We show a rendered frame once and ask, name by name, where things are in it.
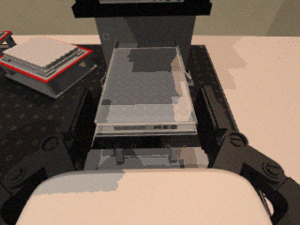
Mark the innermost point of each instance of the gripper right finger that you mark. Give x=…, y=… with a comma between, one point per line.
x=229, y=151

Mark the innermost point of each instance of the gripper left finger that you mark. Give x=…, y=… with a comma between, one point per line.
x=58, y=153

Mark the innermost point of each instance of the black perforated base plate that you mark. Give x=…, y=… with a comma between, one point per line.
x=28, y=116

